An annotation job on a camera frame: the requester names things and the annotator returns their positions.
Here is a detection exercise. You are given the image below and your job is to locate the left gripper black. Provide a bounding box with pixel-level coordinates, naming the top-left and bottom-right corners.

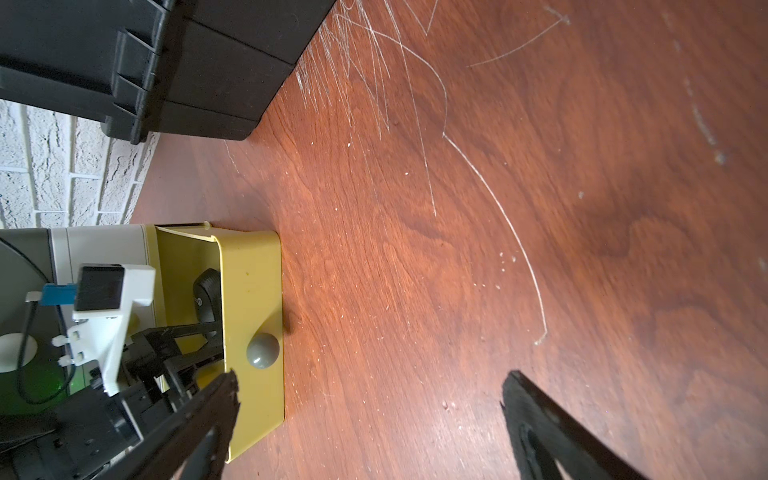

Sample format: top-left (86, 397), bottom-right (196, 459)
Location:
top-left (1, 323), bottom-right (224, 479)

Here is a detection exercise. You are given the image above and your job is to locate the three-drawer storage box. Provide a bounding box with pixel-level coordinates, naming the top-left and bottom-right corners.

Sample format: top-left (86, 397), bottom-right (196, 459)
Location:
top-left (0, 221), bottom-right (286, 463)

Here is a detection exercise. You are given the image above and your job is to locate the black plastic toolbox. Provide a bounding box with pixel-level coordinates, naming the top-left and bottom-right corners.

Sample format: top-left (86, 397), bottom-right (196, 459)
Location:
top-left (1, 0), bottom-right (332, 144)

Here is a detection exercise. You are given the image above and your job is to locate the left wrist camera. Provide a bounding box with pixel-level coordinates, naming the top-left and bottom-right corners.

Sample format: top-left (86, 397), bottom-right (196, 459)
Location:
top-left (25, 264), bottom-right (156, 397)

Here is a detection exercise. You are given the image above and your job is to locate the grey drawer knob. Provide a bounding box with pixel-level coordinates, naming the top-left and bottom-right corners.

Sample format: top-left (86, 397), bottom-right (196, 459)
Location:
top-left (246, 332), bottom-right (281, 369)

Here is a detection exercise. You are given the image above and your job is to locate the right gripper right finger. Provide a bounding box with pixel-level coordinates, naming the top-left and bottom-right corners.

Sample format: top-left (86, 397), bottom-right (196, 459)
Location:
top-left (501, 370), bottom-right (644, 479)

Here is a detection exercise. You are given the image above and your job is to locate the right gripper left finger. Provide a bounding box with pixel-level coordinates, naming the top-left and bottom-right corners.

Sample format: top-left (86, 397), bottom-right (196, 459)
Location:
top-left (91, 372), bottom-right (240, 479)

